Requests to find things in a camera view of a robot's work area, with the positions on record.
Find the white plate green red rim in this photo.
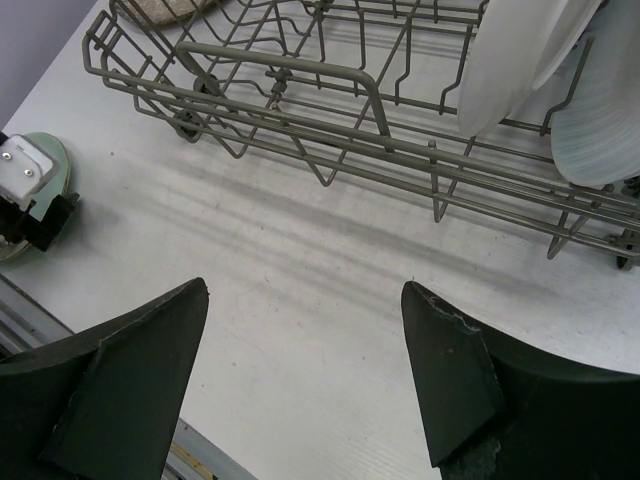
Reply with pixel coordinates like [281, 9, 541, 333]
[457, 0, 600, 136]

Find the speckled brown round plate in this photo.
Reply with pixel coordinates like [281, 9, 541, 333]
[112, 0, 221, 26]

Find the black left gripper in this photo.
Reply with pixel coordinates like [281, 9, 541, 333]
[1, 192, 80, 251]

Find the grey wire dish rack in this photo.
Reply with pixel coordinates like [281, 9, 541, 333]
[82, 1, 639, 271]

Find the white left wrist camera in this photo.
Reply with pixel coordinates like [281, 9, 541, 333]
[1, 134, 59, 210]

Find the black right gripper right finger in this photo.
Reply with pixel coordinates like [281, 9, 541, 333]
[401, 281, 639, 479]

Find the white oval plate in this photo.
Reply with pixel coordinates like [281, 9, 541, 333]
[551, 36, 639, 187]

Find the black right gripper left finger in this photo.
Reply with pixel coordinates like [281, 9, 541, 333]
[0, 277, 210, 480]

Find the mint green flower plate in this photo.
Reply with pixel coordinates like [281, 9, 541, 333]
[1, 132, 79, 262]

